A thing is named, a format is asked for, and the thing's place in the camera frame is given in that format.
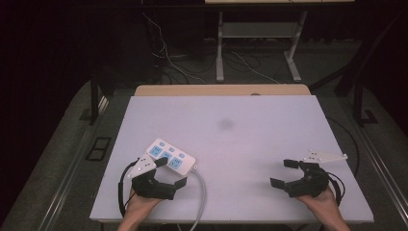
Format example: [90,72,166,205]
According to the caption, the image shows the black floor cable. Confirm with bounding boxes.
[326,116,361,178]

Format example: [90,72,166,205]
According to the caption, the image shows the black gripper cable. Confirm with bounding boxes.
[117,160,140,218]
[326,171,346,207]

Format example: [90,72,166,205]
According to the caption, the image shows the aluminium floor rail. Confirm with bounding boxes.
[40,95,110,231]
[351,124,408,223]

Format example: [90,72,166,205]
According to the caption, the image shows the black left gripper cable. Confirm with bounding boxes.
[117,160,140,218]

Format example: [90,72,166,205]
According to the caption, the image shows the black rectangular floor frame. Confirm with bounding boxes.
[85,136,113,162]

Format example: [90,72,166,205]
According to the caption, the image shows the grey power strip cable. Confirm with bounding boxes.
[178,165,208,231]

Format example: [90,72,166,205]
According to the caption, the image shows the white power strip blue sockets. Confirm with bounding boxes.
[145,138,197,177]

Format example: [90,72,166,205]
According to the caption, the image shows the white foam board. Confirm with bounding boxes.
[89,94,375,224]

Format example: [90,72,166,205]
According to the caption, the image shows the white floor cable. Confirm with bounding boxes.
[141,12,208,85]

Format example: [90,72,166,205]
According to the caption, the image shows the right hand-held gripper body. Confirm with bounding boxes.
[284,149,348,198]

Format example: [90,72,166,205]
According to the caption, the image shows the person's left hand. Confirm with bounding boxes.
[122,188,162,223]

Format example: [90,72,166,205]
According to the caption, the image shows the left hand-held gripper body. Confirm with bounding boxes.
[126,153,178,201]

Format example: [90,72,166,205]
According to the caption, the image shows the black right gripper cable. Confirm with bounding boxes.
[326,171,346,207]

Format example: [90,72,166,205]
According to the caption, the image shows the person's right hand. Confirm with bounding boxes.
[294,186,343,222]

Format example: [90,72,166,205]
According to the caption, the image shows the grey metal table frame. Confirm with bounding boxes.
[216,11,309,84]

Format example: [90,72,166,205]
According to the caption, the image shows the black metal stand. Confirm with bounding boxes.
[351,78,380,128]

